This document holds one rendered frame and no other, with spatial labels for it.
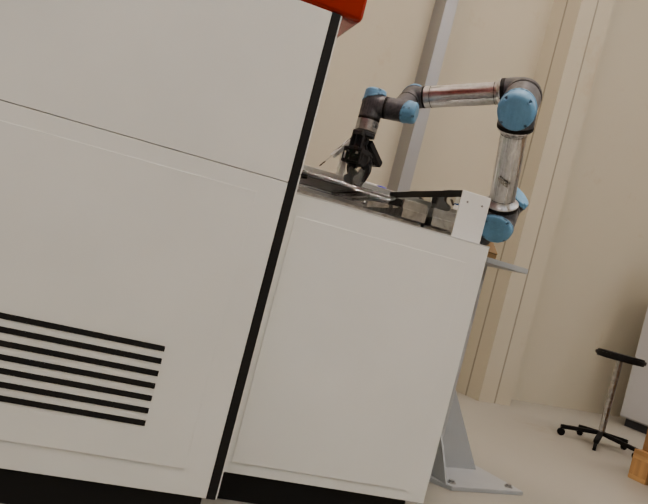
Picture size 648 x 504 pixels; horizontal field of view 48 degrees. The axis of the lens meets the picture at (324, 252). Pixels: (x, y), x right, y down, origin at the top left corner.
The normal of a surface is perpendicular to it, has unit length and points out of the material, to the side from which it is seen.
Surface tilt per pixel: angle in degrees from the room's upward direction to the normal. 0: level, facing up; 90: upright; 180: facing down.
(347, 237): 90
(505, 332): 90
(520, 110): 118
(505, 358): 90
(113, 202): 90
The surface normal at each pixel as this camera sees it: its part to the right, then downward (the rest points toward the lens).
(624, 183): 0.50, 0.12
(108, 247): 0.29, 0.07
